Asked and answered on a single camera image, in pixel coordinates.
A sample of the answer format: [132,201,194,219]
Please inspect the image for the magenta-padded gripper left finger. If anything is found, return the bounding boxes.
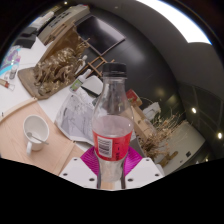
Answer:
[59,146,101,190]

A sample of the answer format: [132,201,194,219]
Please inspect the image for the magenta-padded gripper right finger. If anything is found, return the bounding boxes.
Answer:
[122,146,165,190]

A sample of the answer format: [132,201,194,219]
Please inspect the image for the clear red-labelled drink bottle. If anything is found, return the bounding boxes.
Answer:
[90,62,135,184]

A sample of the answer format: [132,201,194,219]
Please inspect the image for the light wooden drawing board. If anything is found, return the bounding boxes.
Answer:
[58,140,88,176]
[0,97,76,176]

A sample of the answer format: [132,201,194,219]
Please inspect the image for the wooden figure statue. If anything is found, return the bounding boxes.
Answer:
[159,150,179,168]

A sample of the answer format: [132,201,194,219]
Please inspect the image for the dry plant in grey pot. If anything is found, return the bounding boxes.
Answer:
[130,111,188,161]

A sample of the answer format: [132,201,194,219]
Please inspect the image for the brown cardboard box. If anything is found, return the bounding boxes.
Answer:
[131,104,154,141]

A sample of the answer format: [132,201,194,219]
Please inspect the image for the metal spoon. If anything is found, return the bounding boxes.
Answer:
[26,131,50,146]

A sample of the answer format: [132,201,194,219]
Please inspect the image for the printed newspaper sheet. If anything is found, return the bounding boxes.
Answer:
[54,91,101,146]

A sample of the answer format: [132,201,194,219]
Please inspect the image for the white ceramic mug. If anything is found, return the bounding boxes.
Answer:
[22,114,51,155]

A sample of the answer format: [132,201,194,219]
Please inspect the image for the red box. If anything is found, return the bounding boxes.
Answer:
[125,88,139,108]

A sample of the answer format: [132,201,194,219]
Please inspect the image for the ceiling spot lights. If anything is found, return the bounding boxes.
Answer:
[62,0,224,139]

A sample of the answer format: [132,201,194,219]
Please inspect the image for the white plastic chair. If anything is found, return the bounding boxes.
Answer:
[81,74,104,96]

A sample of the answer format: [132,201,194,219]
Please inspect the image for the brown relief sculpture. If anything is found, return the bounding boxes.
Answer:
[17,31,91,101]

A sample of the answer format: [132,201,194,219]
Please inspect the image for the wooden easel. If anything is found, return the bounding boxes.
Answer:
[87,54,116,78]

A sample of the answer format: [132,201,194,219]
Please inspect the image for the wooden paint brush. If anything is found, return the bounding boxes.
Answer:
[0,78,16,92]

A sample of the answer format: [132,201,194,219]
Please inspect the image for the small paint jar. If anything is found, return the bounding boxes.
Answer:
[9,64,18,80]

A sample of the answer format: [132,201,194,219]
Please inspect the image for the colourful painted book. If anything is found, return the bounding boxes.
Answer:
[0,44,23,78]

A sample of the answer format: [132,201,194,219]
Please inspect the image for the black flat boxes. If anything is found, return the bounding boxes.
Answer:
[14,24,39,49]

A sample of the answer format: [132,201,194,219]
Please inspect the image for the white display board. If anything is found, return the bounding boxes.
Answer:
[37,3,92,46]

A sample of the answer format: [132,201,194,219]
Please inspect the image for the long ceiling strip light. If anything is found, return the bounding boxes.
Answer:
[136,0,213,45]

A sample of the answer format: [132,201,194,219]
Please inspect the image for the black wall screen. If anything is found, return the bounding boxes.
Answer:
[74,14,127,58]

